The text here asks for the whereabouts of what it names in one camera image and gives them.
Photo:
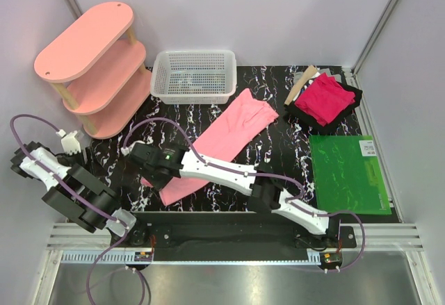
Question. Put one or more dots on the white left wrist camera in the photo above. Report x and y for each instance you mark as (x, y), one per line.
(71, 142)

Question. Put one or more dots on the grey cloth piece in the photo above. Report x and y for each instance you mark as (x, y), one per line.
(299, 75)

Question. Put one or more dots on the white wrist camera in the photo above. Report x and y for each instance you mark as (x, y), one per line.
(71, 142)
(125, 151)

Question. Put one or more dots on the white plastic mesh basket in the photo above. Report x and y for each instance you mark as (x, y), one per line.
(194, 76)

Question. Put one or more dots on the light pink t-shirt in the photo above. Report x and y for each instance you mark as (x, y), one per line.
(224, 139)

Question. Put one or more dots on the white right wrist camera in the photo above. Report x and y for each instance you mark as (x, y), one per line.
(125, 151)

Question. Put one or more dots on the magenta folded t-shirt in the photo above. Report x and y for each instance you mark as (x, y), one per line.
(324, 99)

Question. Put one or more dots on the white slotted cable duct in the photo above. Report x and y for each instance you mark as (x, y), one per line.
(111, 257)

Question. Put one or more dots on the beige folded cloth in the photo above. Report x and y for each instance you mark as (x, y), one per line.
(310, 72)

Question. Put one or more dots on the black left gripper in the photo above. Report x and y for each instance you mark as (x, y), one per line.
(79, 156)

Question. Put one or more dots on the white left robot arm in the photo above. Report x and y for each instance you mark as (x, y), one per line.
(77, 194)

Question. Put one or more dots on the green cutting mat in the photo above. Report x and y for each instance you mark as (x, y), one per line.
(347, 175)

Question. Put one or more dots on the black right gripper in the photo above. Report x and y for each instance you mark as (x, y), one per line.
(158, 185)

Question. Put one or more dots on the pink three-tier wooden shelf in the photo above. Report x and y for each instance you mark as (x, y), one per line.
(97, 66)

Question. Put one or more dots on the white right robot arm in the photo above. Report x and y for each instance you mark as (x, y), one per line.
(265, 195)

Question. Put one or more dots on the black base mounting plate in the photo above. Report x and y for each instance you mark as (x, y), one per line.
(199, 237)

